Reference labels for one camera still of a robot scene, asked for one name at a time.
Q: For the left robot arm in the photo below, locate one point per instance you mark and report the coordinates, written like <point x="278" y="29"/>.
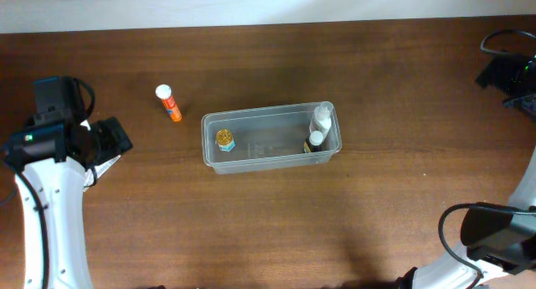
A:
<point x="54" y="159"/>

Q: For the gold lid balm jar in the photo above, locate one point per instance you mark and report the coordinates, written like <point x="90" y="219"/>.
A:
<point x="225" y="140"/>

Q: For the orange tablet tube white cap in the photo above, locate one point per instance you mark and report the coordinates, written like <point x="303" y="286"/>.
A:
<point x="164" y="93"/>

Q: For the white Panadol box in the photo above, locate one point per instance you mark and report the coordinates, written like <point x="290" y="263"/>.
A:
<point x="98" y="171"/>

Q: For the dark bottle white cap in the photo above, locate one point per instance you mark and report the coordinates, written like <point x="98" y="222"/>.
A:
<point x="314" y="142"/>

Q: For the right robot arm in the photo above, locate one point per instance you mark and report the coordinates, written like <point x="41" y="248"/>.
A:
<point x="496" y="240"/>

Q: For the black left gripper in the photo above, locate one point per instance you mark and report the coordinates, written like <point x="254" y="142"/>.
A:
<point x="114" y="135"/>

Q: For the white spray bottle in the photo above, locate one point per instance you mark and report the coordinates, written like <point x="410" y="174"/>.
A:
<point x="321" y="118"/>

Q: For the clear plastic container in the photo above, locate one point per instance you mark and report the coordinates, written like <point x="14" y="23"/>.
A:
<point x="266" y="138"/>

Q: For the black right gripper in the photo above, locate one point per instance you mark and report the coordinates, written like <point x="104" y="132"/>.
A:
<point x="503" y="71"/>

